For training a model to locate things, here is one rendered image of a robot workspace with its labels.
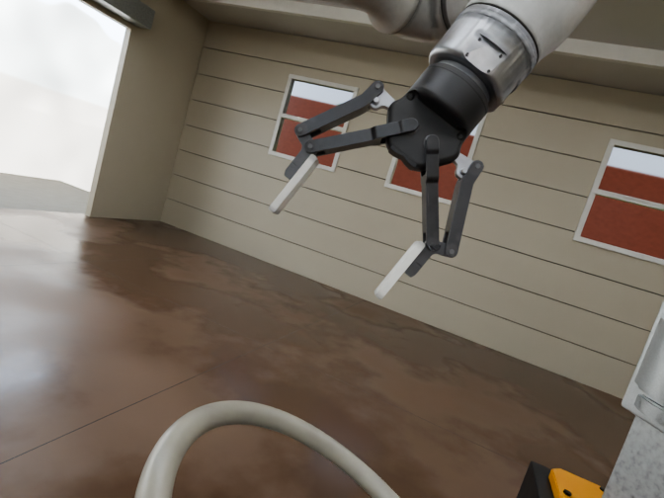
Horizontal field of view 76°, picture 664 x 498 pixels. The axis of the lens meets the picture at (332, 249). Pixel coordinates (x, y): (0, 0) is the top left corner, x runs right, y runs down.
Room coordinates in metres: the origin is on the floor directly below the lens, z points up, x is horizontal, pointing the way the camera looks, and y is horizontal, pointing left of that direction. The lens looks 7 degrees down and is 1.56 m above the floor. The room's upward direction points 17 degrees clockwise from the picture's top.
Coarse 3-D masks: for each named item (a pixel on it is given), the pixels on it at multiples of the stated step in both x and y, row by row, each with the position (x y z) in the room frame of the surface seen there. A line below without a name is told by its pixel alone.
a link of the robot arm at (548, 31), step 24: (456, 0) 0.47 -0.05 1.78; (480, 0) 0.42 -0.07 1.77; (504, 0) 0.41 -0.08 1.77; (528, 0) 0.40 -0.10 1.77; (552, 0) 0.40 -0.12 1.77; (576, 0) 0.41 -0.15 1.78; (528, 24) 0.41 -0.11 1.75; (552, 24) 0.41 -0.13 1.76; (576, 24) 0.43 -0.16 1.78; (552, 48) 0.44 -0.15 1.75
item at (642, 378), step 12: (660, 324) 1.35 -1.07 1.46; (660, 336) 1.33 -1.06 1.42; (648, 348) 1.37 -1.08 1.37; (660, 348) 1.31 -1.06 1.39; (648, 360) 1.34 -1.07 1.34; (660, 360) 1.29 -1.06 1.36; (648, 372) 1.31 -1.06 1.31; (660, 372) 1.27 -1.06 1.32; (648, 384) 1.29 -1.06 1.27; (660, 384) 1.26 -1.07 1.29; (660, 396) 1.24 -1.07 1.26
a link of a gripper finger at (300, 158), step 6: (300, 138) 0.43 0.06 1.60; (306, 138) 0.43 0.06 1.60; (300, 150) 0.43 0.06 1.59; (300, 156) 0.43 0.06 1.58; (306, 156) 0.43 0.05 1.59; (294, 162) 0.43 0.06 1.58; (300, 162) 0.43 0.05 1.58; (288, 168) 0.43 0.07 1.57; (294, 168) 0.43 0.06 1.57; (288, 174) 0.43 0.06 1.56
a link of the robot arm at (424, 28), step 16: (304, 0) 0.42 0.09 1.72; (320, 0) 0.44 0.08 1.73; (336, 0) 0.46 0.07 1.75; (352, 0) 0.48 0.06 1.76; (368, 0) 0.50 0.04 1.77; (384, 0) 0.50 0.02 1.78; (400, 0) 0.50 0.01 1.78; (416, 0) 0.50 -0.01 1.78; (432, 0) 0.50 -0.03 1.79; (384, 16) 0.52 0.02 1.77; (400, 16) 0.51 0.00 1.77; (416, 16) 0.51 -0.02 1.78; (432, 16) 0.51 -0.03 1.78; (384, 32) 0.54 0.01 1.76; (400, 32) 0.53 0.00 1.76; (416, 32) 0.53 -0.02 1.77; (432, 32) 0.53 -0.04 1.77
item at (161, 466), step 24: (216, 408) 0.48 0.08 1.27; (240, 408) 0.52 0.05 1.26; (264, 408) 0.57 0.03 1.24; (168, 432) 0.40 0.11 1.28; (192, 432) 0.42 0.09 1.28; (288, 432) 0.59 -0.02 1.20; (312, 432) 0.61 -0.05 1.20; (168, 456) 0.36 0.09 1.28; (336, 456) 0.61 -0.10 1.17; (144, 480) 0.33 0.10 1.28; (168, 480) 0.34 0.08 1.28; (360, 480) 0.61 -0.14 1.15
